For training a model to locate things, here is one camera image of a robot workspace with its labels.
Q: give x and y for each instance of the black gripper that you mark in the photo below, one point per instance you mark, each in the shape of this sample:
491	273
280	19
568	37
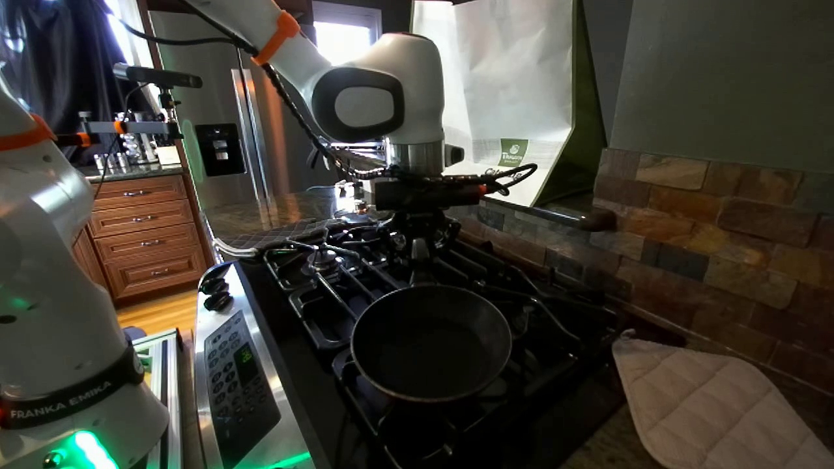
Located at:
423	203

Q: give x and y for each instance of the black frying pan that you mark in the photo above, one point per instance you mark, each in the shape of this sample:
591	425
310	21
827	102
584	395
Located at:
430	346

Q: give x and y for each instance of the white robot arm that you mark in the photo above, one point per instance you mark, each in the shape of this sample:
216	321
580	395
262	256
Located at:
70	389

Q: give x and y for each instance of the left black burner grate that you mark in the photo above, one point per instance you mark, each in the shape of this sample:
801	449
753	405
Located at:
345	263

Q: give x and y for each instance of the stainless steel refrigerator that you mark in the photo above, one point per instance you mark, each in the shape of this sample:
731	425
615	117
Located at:
254	171

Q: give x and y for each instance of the white paper bag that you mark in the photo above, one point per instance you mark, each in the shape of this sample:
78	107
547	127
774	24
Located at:
505	81

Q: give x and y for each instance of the black gas stove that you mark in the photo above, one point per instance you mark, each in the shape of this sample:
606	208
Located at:
268	398

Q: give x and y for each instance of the right stove knob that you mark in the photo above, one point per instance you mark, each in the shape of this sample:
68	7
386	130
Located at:
216	302

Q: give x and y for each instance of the stove knob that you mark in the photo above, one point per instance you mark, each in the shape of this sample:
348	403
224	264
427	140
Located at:
211	279
216	302

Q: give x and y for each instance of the left stove knob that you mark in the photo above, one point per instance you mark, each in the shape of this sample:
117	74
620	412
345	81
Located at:
211	279

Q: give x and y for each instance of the wooden drawer cabinet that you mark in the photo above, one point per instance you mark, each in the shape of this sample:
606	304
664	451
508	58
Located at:
141	235

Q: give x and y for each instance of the white quilted pot holder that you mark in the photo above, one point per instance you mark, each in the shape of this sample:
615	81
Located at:
700	410

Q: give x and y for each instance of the black camera on stand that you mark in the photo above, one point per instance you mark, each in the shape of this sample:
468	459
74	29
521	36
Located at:
128	140

